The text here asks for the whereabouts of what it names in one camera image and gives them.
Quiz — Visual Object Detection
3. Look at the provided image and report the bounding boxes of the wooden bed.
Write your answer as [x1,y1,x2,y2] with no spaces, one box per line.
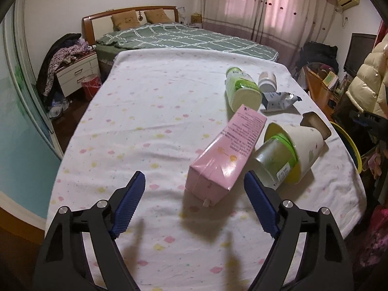
[82,6,279,76]

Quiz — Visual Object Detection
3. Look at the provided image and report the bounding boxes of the grey snack packet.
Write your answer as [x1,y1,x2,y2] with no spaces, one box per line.
[261,91,303,113]

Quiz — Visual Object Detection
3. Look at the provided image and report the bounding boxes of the red wastebasket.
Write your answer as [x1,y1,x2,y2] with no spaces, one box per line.
[81,74,101,101]

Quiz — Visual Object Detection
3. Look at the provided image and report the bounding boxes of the wooden desk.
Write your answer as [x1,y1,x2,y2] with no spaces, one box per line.
[305,65,343,122]

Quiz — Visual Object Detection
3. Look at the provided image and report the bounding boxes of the white nightstand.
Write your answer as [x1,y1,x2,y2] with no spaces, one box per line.
[55,51,100,96]

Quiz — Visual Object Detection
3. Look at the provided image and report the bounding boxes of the pink floral bag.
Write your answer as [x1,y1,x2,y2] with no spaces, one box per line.
[361,148,388,267]

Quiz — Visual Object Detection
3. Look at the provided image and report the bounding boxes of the pink white curtain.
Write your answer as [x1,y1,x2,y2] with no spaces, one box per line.
[198,0,338,67]

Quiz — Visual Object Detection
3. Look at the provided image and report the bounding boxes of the yellow rimmed trash bin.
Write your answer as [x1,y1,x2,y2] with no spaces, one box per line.
[330,121,363,173]

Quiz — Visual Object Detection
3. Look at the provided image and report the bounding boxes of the pile of clothes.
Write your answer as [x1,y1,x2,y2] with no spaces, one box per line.
[36,33,82,104]

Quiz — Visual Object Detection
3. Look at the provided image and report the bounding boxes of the green lidded plastic container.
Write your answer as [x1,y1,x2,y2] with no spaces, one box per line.
[254,135,299,190]

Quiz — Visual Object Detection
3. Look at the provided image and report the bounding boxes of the clear plastic bags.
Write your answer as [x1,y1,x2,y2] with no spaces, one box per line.
[47,97,72,119]

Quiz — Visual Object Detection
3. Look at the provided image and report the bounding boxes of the green book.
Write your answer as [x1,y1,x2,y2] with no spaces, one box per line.
[321,72,338,90]

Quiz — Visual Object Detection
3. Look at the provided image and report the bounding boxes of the dark clothes pile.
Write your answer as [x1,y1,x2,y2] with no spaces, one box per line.
[295,41,338,73]

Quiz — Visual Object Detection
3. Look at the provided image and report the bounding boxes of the small white bottle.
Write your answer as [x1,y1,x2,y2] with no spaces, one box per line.
[258,71,277,93]

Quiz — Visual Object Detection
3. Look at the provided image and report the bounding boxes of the pink carton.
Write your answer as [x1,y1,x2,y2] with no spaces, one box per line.
[186,104,267,207]

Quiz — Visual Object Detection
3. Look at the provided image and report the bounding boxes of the green white plastic bottle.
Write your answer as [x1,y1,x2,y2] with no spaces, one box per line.
[225,67,263,112]

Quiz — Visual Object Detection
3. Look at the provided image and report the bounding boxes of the glass wardrobe door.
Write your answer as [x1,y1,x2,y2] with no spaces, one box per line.
[0,0,65,219]

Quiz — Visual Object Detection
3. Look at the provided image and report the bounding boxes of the black television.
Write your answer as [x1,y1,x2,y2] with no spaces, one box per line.
[344,33,378,78]

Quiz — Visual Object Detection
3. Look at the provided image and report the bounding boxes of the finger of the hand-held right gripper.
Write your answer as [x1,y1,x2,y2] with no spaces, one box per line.
[348,109,388,137]

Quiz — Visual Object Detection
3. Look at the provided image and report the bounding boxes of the green plaid quilt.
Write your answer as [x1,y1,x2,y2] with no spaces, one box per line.
[95,23,279,63]

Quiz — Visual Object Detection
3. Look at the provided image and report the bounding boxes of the floral garment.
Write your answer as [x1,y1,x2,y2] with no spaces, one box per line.
[44,41,94,96]

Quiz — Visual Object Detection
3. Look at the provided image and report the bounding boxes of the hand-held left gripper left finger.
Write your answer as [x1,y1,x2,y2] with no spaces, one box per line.
[34,170,146,291]

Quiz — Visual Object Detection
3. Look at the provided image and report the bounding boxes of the white paper cup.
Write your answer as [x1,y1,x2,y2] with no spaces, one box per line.
[264,123,329,185]

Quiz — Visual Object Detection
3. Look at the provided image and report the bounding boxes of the cream puffer jacket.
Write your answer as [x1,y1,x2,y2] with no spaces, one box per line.
[347,33,388,119]

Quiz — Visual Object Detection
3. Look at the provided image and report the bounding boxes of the brown pillow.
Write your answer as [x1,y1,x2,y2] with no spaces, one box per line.
[111,10,140,31]
[144,8,172,24]

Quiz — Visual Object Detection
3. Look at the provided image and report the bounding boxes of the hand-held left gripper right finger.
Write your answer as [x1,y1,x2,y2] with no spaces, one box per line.
[243,170,355,291]

